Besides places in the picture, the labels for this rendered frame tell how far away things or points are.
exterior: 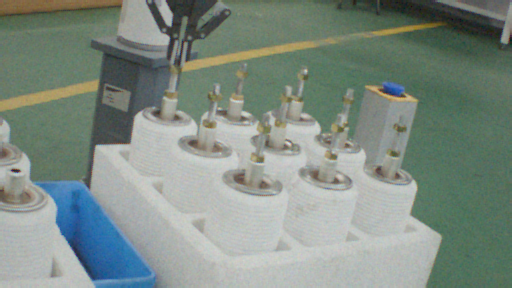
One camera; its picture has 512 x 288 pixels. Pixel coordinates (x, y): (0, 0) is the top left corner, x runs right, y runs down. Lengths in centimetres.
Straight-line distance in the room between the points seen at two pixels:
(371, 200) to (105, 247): 39
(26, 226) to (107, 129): 62
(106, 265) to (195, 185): 19
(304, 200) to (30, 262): 38
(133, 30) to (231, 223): 51
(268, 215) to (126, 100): 49
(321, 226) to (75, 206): 41
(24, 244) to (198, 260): 24
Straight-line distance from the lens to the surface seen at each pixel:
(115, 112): 133
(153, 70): 129
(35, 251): 77
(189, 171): 98
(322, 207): 96
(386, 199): 104
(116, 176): 109
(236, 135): 113
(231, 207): 89
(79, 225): 118
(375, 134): 129
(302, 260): 93
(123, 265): 102
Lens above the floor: 58
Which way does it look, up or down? 18 degrees down
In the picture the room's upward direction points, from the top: 12 degrees clockwise
